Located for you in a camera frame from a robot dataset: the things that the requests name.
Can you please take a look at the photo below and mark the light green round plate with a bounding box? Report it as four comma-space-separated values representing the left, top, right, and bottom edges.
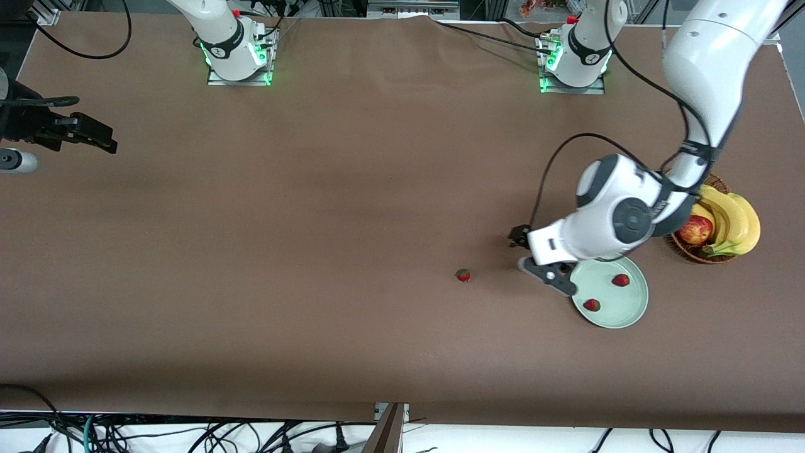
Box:
569, 255, 649, 330

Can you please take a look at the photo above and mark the brown wicker basket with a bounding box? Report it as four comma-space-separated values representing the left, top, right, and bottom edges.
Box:
670, 174, 738, 265

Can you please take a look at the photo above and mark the red apple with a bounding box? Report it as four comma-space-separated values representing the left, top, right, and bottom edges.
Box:
678, 215, 714, 246

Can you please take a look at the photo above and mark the yellow banana bunch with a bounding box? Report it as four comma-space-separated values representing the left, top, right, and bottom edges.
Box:
692, 184, 762, 257

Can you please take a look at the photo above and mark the brown table cloth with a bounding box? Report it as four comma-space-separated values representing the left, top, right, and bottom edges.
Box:
0, 13, 805, 435

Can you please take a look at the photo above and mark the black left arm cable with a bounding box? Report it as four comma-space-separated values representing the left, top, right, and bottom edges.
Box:
528, 0, 718, 237

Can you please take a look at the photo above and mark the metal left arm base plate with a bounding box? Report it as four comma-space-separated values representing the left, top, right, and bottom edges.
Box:
540, 72, 606, 95

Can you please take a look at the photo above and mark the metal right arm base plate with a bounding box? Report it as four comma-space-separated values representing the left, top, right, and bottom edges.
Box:
208, 66, 272, 87

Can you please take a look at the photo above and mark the black cable across cloth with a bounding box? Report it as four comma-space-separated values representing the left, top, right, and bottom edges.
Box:
433, 20, 555, 56

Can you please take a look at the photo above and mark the table support post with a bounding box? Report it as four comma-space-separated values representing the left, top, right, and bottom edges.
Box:
362, 403, 409, 453

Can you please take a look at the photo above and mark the silver aluminium frame bar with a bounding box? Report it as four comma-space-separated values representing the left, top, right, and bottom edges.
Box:
367, 0, 461, 20

